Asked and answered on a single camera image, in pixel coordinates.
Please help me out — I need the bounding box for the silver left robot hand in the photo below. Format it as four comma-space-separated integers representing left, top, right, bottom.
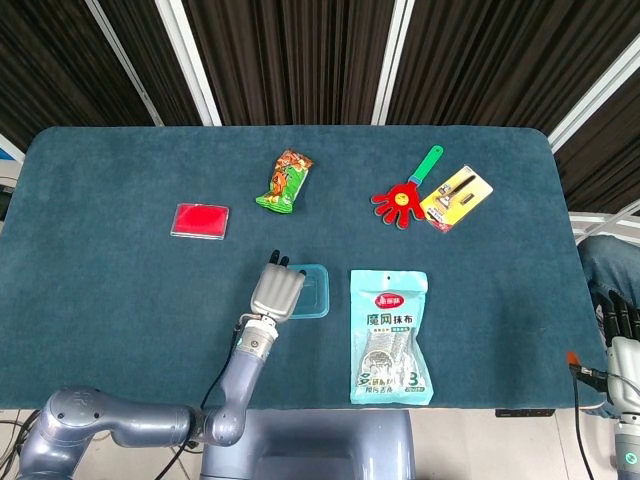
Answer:
249, 248, 307, 324

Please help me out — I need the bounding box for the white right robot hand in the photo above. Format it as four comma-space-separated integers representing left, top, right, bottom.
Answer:
567, 289, 640, 406

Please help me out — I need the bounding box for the blue transparent plastic lid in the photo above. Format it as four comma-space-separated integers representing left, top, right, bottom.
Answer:
287, 263, 330, 320

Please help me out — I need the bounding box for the person's leg in jeans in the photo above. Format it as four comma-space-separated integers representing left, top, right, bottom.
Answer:
577, 234, 640, 301

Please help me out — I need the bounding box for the red ink pad case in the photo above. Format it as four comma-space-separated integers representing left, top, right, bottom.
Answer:
169, 202, 231, 241

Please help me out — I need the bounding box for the black table control panel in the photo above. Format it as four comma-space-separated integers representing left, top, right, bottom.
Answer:
494, 408, 557, 418

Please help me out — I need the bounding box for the green snack packet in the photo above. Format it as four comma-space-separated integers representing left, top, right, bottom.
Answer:
255, 148, 314, 216

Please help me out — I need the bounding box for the mint cleaning cloth package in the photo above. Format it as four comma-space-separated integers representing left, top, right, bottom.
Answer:
349, 269, 434, 406

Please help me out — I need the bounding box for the white metal rack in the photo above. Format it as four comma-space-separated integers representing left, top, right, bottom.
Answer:
567, 199, 640, 246

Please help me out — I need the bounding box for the teal velvet tablecloth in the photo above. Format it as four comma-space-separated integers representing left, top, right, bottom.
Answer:
0, 125, 609, 411

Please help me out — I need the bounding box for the blue-grey robot torso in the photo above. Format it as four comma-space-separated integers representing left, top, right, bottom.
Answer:
199, 409, 416, 480

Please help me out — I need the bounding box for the red hand clapper toy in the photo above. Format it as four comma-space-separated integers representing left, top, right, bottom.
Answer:
370, 144, 445, 230

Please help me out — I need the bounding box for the yellow razor blister pack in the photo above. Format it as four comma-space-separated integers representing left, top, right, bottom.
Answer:
418, 164, 495, 235

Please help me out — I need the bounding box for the dark pleated curtain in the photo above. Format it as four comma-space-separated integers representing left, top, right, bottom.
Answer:
0, 0, 640, 211

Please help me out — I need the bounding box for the white and blue panel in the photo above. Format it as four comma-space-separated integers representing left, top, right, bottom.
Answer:
0, 132, 26, 164

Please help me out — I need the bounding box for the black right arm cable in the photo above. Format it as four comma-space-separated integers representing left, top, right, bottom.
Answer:
571, 372, 599, 480

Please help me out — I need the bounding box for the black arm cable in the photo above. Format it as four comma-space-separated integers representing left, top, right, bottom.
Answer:
154, 322, 244, 480
571, 372, 599, 480

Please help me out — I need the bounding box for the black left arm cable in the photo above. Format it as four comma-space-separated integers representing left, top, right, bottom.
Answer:
154, 322, 244, 480

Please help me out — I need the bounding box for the white frame post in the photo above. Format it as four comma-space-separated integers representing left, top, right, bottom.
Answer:
547, 34, 640, 151
371, 0, 417, 126
154, 0, 223, 127
84, 0, 165, 127

